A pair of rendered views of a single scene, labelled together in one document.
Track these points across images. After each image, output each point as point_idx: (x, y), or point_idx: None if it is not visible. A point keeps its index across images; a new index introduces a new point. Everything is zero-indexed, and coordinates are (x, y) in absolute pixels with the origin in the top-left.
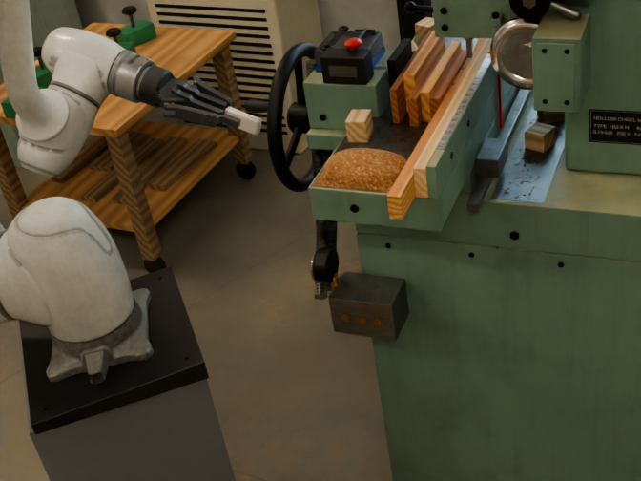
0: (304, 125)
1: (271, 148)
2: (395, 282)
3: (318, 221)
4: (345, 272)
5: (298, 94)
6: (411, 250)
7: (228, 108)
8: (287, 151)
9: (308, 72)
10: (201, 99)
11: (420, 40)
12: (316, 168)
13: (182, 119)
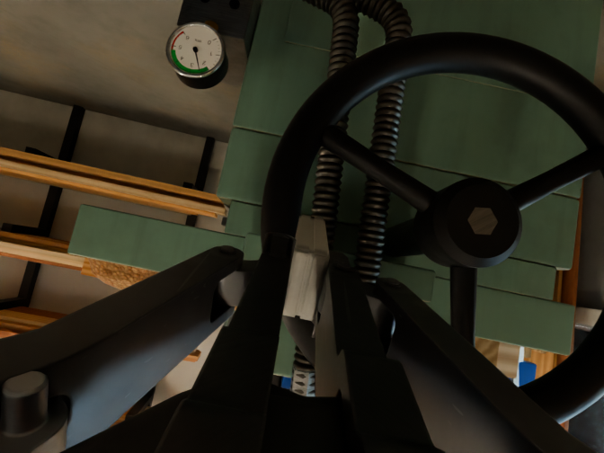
0: (415, 220)
1: (262, 203)
2: (242, 83)
3: (334, 34)
4: (241, 42)
5: (454, 297)
6: None
7: (299, 315)
8: (356, 164)
9: (293, 377)
10: (320, 392)
11: (491, 347)
12: (318, 162)
13: (91, 306)
